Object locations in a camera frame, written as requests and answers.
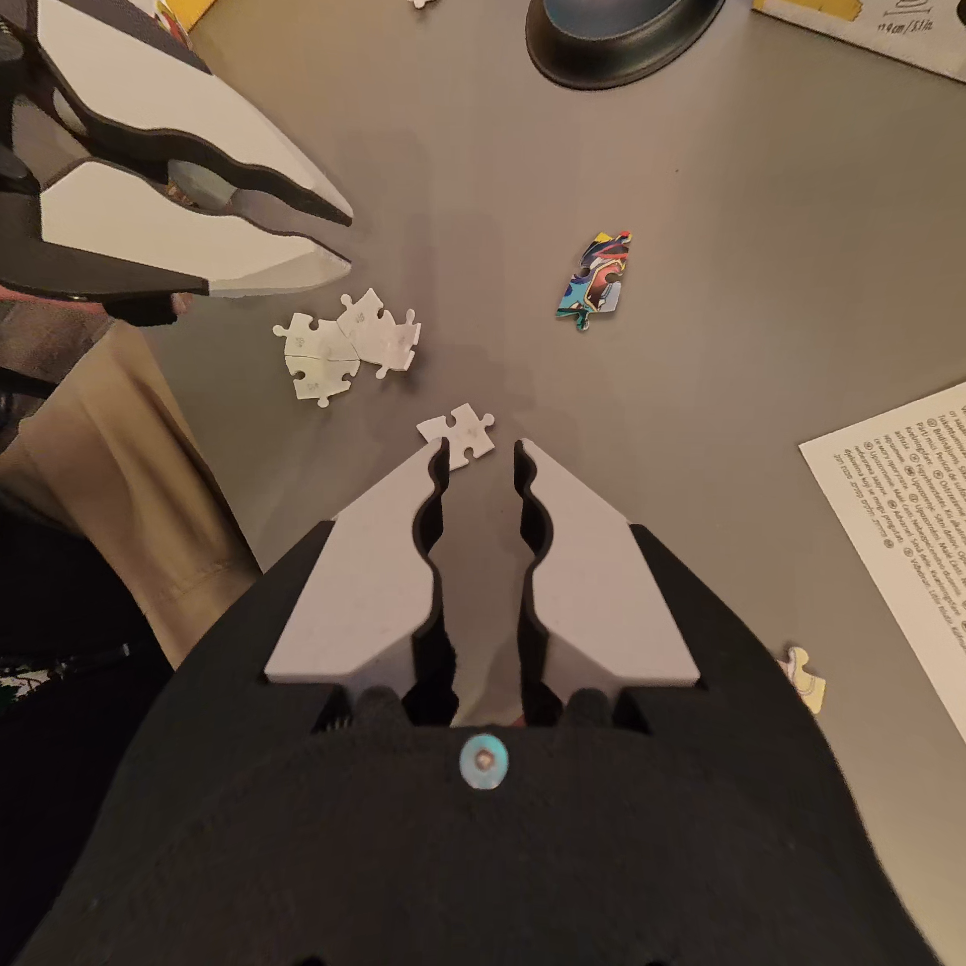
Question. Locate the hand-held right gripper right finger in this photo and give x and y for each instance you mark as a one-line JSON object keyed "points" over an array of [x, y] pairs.
{"points": [[604, 604]]}

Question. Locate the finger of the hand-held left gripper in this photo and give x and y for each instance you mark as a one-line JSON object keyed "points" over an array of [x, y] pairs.
{"points": [[166, 90], [136, 226]]}

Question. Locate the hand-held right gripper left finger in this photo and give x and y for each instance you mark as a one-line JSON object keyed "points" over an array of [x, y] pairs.
{"points": [[355, 604]]}

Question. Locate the white straight-edged puzzle piece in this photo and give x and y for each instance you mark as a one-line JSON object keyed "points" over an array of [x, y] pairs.
{"points": [[472, 438]]}

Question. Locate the white joined puzzle pieces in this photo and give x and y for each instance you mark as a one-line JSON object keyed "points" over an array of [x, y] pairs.
{"points": [[324, 370]]}

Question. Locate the yellow puzzle box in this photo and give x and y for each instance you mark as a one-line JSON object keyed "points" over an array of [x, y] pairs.
{"points": [[198, 11]]}

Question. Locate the pale yellow puzzle piece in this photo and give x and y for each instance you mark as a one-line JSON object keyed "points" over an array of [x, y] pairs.
{"points": [[807, 683]]}

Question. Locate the colourful joined puzzle pieces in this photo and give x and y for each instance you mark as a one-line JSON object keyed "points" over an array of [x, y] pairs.
{"points": [[596, 283]]}

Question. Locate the black round puzzle stand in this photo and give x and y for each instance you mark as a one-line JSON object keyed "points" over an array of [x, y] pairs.
{"points": [[626, 53]]}

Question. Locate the blue printed puzzle box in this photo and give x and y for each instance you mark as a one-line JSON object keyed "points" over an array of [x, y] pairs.
{"points": [[868, 30]]}

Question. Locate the person's left hand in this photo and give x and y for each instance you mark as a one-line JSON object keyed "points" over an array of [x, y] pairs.
{"points": [[182, 304]]}

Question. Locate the person's beige trousers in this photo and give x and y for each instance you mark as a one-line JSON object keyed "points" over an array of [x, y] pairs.
{"points": [[113, 490]]}

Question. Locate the white instruction leaflet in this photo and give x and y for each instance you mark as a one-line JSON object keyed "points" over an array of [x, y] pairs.
{"points": [[905, 528]]}

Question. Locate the person's black clothing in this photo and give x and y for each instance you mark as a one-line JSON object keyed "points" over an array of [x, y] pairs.
{"points": [[53, 792]]}

